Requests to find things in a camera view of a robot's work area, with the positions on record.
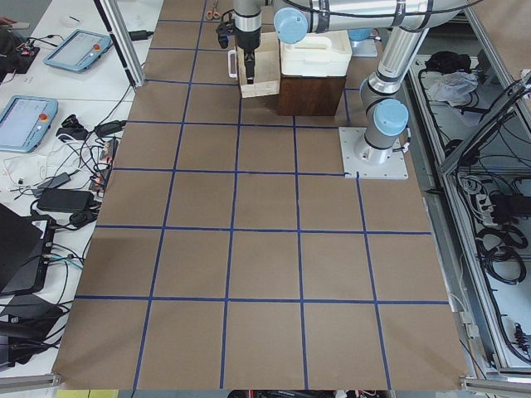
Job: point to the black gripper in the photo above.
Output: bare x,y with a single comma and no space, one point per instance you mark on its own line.
249,39

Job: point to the wooden drawer with white handle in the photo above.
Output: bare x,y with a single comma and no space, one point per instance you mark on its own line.
267,68

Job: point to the orange grey scissors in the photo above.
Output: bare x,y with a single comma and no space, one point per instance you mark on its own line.
213,13

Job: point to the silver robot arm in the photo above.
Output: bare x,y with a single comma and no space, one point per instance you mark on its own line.
409,20

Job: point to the dark brown drawer cabinet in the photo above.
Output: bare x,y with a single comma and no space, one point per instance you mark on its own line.
310,96

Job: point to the white plastic tray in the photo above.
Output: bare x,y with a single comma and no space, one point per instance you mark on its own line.
317,55

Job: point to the far blue teach pendant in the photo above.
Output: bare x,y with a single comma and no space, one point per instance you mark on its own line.
79,51

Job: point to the blue teach pendant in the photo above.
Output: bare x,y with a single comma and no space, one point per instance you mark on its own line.
79,51
24,122

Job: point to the brown paper table mat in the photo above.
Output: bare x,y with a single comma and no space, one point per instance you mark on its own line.
231,251

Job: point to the crumpled white cloth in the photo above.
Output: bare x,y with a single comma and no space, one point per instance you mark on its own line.
454,89

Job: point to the near blue teach pendant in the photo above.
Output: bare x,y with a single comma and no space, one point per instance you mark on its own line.
24,122

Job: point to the large black power brick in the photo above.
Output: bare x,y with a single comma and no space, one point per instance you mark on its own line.
68,201

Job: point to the black laptop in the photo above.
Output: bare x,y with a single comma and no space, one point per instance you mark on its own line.
25,243

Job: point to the aluminium frame post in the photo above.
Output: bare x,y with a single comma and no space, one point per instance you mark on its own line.
111,16

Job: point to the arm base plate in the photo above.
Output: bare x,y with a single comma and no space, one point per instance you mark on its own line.
360,160

